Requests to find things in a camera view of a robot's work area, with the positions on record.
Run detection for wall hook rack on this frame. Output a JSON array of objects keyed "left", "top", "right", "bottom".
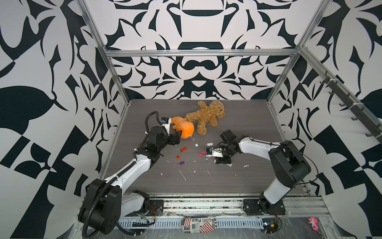
[{"left": 320, "top": 70, "right": 382, "bottom": 144}]

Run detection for printed label sticker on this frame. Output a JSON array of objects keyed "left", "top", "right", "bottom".
[{"left": 181, "top": 216, "right": 217, "bottom": 234}]

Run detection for brown teddy bear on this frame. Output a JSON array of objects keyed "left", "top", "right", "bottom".
[{"left": 186, "top": 100, "right": 225, "bottom": 135}]

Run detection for aluminium frame post left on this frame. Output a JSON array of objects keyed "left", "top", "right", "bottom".
[{"left": 76, "top": 0, "right": 129, "bottom": 105}]

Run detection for orange plush fish toy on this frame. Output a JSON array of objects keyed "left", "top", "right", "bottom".
[{"left": 171, "top": 117, "right": 195, "bottom": 139}]

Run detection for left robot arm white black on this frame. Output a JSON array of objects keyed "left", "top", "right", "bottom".
[{"left": 78, "top": 111, "right": 182, "bottom": 239}]

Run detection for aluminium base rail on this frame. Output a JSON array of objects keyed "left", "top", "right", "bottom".
[{"left": 148, "top": 195, "right": 330, "bottom": 217}]

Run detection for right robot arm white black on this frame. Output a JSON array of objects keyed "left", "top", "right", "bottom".
[{"left": 207, "top": 130, "right": 311, "bottom": 216}]

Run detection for pink toy figure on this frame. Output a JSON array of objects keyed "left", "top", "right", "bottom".
[{"left": 308, "top": 217, "right": 318, "bottom": 232}]

